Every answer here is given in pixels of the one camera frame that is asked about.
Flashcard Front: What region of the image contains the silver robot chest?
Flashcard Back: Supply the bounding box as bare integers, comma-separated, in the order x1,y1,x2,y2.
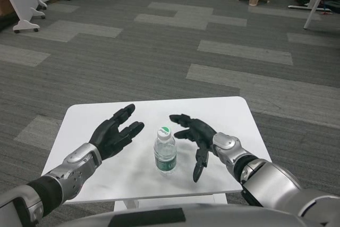
55,203,340,227

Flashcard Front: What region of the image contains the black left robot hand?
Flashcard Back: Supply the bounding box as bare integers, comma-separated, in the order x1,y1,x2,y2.
88,104,146,162

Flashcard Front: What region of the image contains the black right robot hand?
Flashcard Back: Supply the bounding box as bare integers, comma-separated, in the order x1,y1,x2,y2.
169,114,217,183

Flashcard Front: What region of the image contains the white standing desk frame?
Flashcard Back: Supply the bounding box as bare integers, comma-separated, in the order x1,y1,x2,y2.
288,0,340,30

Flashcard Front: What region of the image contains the clear water bottle green label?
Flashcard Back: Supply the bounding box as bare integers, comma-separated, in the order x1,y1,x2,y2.
154,125,177,176

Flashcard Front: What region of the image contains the small white table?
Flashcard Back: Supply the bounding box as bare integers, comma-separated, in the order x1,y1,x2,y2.
41,96,272,212

